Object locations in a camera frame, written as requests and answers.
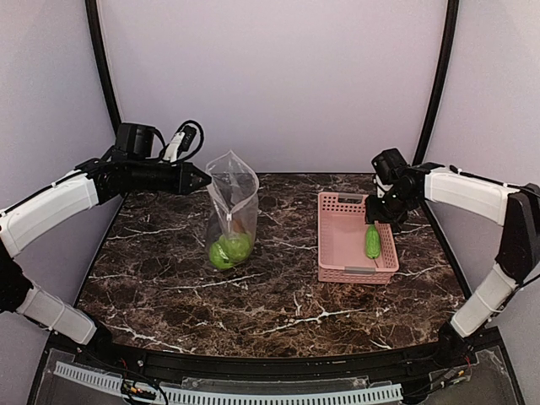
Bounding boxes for white slotted cable duct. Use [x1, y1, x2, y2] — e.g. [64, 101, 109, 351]
[53, 361, 403, 404]

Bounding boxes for black frame post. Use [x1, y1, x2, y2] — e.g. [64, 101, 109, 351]
[413, 0, 460, 165]
[84, 0, 122, 132]

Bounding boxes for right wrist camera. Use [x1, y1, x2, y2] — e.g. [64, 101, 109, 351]
[373, 175, 392, 199]

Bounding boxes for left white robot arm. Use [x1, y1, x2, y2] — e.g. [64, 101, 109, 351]
[1, 120, 211, 346]

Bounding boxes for black front table rail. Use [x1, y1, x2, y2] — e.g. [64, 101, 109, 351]
[50, 329, 501, 385]

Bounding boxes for brown toy potato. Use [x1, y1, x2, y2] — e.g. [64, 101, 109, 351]
[232, 219, 246, 233]

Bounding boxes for green toy guava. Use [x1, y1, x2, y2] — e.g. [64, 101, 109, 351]
[208, 241, 235, 270]

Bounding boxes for pink plastic basket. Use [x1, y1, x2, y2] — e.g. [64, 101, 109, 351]
[317, 192, 399, 284]

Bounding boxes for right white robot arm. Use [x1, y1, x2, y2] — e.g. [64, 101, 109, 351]
[365, 148, 539, 365]

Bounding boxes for green toy pear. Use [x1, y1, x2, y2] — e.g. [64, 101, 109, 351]
[221, 234, 251, 262]

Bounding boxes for purple toy eggplant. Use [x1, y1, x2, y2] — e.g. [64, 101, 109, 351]
[207, 222, 223, 245]

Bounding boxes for right black frame post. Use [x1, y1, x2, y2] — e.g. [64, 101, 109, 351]
[413, 0, 460, 165]

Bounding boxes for left black frame post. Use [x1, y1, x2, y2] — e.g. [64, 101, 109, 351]
[84, 0, 122, 132]

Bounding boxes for green toy bitter gourd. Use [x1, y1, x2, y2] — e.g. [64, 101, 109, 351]
[364, 224, 381, 260]

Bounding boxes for clear dotted zip bag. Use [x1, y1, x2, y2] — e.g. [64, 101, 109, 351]
[206, 151, 259, 267]

